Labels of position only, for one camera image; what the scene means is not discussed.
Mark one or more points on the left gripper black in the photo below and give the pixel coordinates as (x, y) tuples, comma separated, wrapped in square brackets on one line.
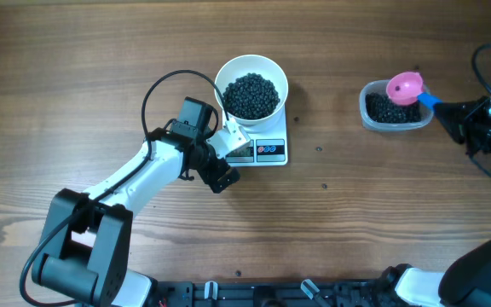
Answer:
[(221, 167)]

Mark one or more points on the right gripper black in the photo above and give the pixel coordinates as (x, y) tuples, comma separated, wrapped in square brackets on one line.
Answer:
[(457, 124)]

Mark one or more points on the pink scoop with blue handle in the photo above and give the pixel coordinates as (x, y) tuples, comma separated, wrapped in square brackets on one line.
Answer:
[(407, 88)]

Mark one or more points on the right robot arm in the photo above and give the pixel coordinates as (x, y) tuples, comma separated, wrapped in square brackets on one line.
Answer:
[(467, 282)]

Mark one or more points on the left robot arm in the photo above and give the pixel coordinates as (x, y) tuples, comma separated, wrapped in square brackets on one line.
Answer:
[(84, 248)]

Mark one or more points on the white digital kitchen scale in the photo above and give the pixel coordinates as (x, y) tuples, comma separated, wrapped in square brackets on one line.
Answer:
[(268, 145)]

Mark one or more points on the black beans in bowl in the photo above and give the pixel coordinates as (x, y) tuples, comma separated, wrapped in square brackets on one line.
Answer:
[(251, 97)]

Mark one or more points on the white round bowl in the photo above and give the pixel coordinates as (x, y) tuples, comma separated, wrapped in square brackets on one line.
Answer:
[(240, 66)]

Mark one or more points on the black beans in container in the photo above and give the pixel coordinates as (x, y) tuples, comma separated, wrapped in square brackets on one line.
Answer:
[(381, 109)]

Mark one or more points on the clear plastic container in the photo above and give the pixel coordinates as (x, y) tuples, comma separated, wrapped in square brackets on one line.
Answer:
[(368, 123)]

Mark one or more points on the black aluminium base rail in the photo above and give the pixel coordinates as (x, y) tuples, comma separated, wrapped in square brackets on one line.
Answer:
[(351, 293)]

